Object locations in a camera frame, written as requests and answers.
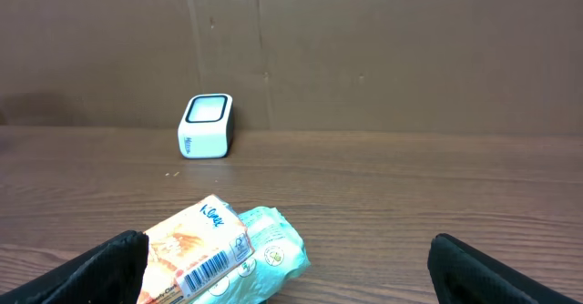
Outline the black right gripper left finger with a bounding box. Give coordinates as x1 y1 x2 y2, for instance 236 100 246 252
1 230 148 304

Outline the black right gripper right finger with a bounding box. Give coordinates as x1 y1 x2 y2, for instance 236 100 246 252
427 233 578 304

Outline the teal Kleenex tissue pack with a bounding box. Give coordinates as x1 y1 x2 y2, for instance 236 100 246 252
138 195 311 304

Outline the white barcode scanner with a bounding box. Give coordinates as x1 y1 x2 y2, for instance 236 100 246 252
178 94 234 159

